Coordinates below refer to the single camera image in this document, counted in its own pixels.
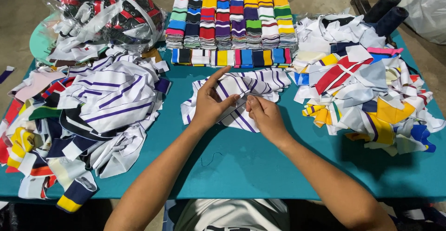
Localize dark loose thread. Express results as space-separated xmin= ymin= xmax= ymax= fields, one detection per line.
xmin=201 ymin=152 xmax=223 ymax=167

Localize dark blue thread cone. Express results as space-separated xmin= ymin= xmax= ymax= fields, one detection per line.
xmin=374 ymin=6 xmax=410 ymax=38
xmin=363 ymin=0 xmax=402 ymax=24

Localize stacks of folded striped ribbing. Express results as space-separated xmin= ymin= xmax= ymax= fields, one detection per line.
xmin=165 ymin=0 xmax=298 ymax=68

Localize white purple striped fabric piece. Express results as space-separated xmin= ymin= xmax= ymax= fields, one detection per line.
xmin=180 ymin=68 xmax=292 ymax=133

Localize heap of mixed colourful fabric pieces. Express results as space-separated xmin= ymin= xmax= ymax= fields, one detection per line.
xmin=286 ymin=12 xmax=446 ymax=156

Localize white plastic bag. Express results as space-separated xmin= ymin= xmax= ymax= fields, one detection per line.
xmin=397 ymin=0 xmax=446 ymax=45

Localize clear plastic bag of fabric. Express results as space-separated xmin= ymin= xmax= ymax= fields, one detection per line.
xmin=38 ymin=0 xmax=167 ymax=62

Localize purple fabric scrap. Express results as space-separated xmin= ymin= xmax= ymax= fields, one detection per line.
xmin=0 ymin=66 xmax=16 ymax=84

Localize heap of white purple striped fabric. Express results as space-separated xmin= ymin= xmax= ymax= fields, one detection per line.
xmin=57 ymin=52 xmax=172 ymax=179

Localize teal table cover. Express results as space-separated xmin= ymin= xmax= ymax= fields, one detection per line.
xmin=0 ymin=13 xmax=446 ymax=204

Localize person's white shirt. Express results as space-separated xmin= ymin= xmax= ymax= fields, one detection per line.
xmin=174 ymin=198 xmax=290 ymax=231

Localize navy yellow ribbed cuff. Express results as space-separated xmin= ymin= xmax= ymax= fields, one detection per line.
xmin=56 ymin=177 xmax=99 ymax=213

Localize person's left hand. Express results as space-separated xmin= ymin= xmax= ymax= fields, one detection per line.
xmin=191 ymin=65 xmax=241 ymax=129

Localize person's right hand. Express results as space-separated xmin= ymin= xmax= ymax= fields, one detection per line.
xmin=246 ymin=95 xmax=291 ymax=147

